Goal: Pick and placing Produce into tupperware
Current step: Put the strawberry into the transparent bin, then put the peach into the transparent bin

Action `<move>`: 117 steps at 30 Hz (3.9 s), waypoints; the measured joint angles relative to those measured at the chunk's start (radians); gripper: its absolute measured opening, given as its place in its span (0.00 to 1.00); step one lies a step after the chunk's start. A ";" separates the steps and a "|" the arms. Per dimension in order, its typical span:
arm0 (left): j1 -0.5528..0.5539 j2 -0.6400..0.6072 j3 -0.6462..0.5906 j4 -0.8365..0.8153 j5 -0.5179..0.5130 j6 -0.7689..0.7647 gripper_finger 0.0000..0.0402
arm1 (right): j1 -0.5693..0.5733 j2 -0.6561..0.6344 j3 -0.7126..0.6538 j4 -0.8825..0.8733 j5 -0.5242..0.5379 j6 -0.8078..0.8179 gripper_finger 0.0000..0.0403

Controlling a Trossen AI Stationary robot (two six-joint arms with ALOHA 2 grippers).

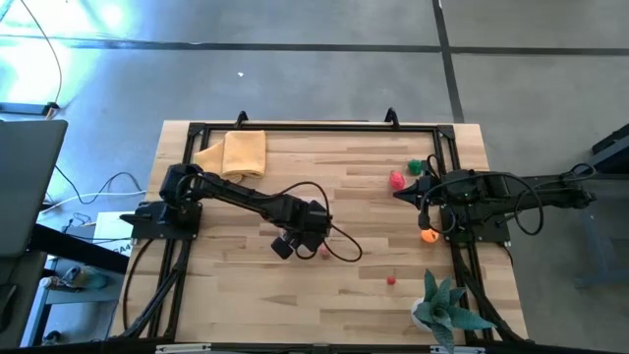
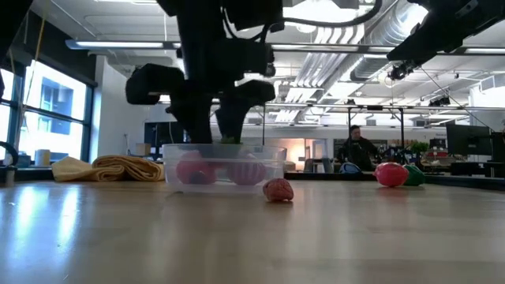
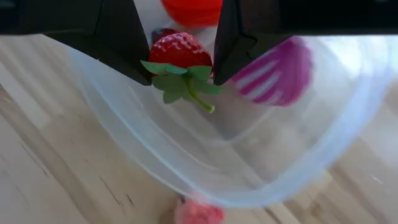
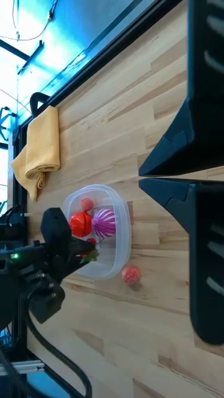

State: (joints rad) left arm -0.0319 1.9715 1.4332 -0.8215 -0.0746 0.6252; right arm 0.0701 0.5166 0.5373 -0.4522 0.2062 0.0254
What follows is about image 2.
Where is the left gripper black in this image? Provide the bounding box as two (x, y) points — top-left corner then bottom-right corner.
(125, 39), (276, 145)

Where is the black ceiling track light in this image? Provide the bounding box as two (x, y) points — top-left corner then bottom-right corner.
(388, 59), (422, 82)

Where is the pinkish red toy fruit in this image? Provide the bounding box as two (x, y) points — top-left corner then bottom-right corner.
(373, 161), (410, 189)

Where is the clear plastic tupperware container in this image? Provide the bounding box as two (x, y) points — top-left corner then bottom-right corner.
(161, 143), (288, 195)

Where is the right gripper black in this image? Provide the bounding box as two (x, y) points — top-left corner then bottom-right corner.
(387, 0), (486, 66)

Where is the red toy tomato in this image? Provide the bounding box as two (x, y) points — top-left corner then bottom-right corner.
(175, 151), (219, 185)

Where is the purple striped toy onion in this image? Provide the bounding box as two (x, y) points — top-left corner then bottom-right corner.
(226, 154), (268, 186)

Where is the black aluminium table frame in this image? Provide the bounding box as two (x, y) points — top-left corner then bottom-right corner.
(0, 165), (505, 191)

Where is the black computer monitor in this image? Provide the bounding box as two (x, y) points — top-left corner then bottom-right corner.
(144, 121), (185, 150)
(445, 124), (493, 157)

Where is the white cylindrical cup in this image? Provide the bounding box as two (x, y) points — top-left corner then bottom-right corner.
(34, 148), (51, 167)

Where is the long ceiling light fixture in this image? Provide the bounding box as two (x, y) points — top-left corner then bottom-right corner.
(65, 39), (182, 50)

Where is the silver ceiling air duct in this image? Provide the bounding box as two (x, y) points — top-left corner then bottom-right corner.
(291, 0), (431, 90)

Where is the black metal rig frame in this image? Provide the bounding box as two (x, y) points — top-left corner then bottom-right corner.
(346, 105), (406, 159)

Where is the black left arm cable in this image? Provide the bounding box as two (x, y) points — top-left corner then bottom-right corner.
(220, 0), (383, 44)

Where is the pink toy raspberry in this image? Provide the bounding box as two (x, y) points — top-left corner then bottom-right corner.
(262, 177), (295, 203)

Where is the large glass window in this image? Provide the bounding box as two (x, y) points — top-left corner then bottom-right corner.
(0, 58), (94, 163)

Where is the green toy bell pepper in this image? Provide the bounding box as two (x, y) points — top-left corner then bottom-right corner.
(402, 164), (426, 187)

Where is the folded yellow towel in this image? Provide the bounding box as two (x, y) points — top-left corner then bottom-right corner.
(50, 154), (166, 183)

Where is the person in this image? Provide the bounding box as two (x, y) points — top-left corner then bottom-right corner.
(335, 124), (382, 173)

